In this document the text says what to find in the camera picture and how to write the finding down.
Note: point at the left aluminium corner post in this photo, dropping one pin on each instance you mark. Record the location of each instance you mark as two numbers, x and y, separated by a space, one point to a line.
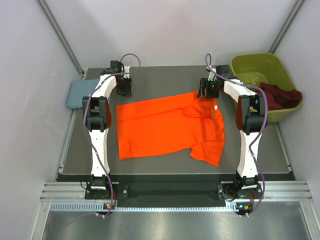
60 35

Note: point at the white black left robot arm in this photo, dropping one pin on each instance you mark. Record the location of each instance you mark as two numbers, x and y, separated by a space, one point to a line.
97 120

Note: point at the aluminium front frame rail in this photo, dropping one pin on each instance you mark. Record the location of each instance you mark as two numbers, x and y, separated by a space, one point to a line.
276 191

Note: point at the right aluminium corner post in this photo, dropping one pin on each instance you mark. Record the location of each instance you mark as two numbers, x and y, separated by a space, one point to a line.
298 5

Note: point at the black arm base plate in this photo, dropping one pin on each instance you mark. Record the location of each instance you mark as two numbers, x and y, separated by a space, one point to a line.
173 192

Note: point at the aluminium corner post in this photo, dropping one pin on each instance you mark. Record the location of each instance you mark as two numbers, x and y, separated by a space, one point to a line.
298 5
60 35

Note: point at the dark red t shirt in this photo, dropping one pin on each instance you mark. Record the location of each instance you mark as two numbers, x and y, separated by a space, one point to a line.
279 99

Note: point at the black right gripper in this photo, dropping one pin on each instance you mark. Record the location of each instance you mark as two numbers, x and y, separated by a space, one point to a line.
204 84

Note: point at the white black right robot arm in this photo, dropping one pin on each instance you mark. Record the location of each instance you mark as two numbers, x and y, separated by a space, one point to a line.
251 118

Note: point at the folded grey-blue t shirt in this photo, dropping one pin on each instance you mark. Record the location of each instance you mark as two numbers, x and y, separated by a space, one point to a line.
80 89

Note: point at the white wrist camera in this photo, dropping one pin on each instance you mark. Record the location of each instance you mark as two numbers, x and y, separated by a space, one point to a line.
126 72
212 73

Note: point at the orange t shirt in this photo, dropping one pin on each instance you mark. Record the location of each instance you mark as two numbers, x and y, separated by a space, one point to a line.
171 124

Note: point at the green plastic basket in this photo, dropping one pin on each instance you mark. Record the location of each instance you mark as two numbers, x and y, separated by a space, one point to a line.
256 68

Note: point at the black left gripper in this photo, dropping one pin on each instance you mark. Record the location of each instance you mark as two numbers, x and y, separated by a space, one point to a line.
126 91

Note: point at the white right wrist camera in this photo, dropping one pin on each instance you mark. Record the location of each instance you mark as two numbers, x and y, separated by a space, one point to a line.
212 73

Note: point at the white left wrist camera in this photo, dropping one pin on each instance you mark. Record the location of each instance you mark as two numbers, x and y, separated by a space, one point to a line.
126 72

